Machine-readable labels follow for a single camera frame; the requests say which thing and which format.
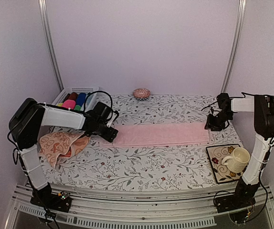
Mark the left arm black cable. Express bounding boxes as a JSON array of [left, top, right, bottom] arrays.
[[84, 90, 114, 120]]

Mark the orange patterned towel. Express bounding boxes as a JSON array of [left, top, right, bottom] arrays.
[[39, 132, 90, 168]]

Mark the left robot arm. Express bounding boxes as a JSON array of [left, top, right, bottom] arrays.
[[7, 98, 119, 212]]

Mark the right aluminium frame post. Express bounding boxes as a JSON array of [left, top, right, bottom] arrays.
[[221, 0, 246, 93]]

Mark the patterned ceramic bowl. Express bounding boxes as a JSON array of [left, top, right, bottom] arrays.
[[133, 88, 150, 101]]

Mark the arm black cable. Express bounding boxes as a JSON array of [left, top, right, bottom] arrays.
[[84, 90, 114, 120], [200, 101, 220, 113]]

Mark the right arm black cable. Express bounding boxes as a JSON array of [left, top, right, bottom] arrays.
[[200, 101, 220, 113]]

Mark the aluminium frame post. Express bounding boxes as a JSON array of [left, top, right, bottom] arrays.
[[38, 0, 64, 91], [221, 0, 246, 93]]

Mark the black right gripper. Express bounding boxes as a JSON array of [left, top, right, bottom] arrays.
[[205, 111, 233, 131]]

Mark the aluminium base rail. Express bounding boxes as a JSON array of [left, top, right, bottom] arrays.
[[5, 184, 274, 229]]

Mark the left aluminium frame post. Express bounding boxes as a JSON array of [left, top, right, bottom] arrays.
[[38, 0, 64, 91]]

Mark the white plastic basket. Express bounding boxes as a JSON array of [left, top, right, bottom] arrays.
[[52, 86, 99, 112]]

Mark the cream ceramic mug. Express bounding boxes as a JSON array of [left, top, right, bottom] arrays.
[[221, 147, 250, 173]]

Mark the pink rolled towel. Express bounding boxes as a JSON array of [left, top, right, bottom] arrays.
[[62, 99, 76, 109]]

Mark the dark red rolled towel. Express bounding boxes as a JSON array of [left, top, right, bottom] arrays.
[[67, 92, 78, 101]]

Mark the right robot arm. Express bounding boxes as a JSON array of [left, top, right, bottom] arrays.
[[205, 93, 274, 212]]

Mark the pink towel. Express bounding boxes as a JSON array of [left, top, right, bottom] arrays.
[[62, 99, 76, 109], [98, 122, 210, 147]]

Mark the blue rolled towel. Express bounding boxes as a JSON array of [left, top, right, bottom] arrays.
[[75, 93, 87, 107]]

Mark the square floral plate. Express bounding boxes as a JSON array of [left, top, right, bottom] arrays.
[[206, 144, 250, 184]]

